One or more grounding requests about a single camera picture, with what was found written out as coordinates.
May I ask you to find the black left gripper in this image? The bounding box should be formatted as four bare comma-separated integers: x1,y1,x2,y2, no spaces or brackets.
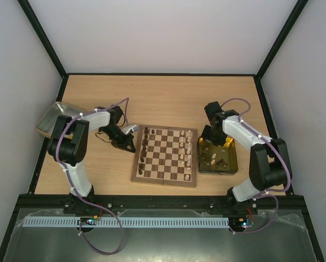
100,126,135,153

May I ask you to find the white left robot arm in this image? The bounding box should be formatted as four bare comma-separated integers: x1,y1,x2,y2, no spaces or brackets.
48,105,139,198

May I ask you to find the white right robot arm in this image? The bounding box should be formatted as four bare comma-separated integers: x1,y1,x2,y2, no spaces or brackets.
201,98,292,214

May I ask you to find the wooden chess board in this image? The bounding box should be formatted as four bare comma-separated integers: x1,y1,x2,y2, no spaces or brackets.
131,125,198,188

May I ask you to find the gold metal tin tray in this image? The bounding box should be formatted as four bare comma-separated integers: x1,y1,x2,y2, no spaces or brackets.
197,137,239,175

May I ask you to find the dark piece in tin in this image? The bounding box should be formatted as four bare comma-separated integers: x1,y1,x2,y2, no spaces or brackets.
218,159,229,168

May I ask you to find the silver metal tray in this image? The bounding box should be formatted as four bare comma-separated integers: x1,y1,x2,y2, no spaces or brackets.
35,102,81,138

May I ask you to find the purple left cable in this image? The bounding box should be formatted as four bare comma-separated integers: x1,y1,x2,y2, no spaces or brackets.
55,97,131,254

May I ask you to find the black frame rail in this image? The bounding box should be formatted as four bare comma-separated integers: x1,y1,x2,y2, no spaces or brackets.
15,193,308,216

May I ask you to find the white slotted cable duct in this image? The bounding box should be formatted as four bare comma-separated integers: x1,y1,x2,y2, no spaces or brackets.
22,216,229,228

